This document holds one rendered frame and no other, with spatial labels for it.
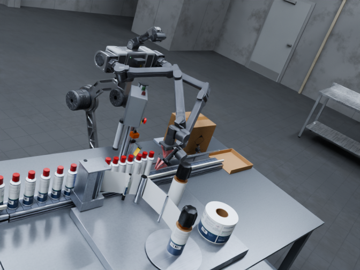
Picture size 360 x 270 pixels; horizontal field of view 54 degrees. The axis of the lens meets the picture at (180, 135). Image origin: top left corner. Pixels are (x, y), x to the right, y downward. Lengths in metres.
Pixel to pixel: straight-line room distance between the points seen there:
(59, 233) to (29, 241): 0.15
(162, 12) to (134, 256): 8.20
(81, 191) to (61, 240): 0.26
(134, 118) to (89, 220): 0.61
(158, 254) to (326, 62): 8.42
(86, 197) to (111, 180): 0.20
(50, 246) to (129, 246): 0.38
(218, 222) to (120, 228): 0.54
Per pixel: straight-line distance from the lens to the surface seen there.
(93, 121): 3.27
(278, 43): 10.18
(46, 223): 2.02
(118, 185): 2.12
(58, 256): 1.87
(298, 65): 10.03
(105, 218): 2.02
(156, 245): 1.95
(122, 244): 1.91
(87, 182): 1.91
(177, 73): 2.26
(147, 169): 2.34
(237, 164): 3.08
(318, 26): 9.91
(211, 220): 2.04
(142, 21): 10.05
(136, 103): 2.02
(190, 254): 1.98
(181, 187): 2.15
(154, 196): 2.08
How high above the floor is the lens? 2.23
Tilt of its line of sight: 26 degrees down
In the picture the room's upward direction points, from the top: 19 degrees clockwise
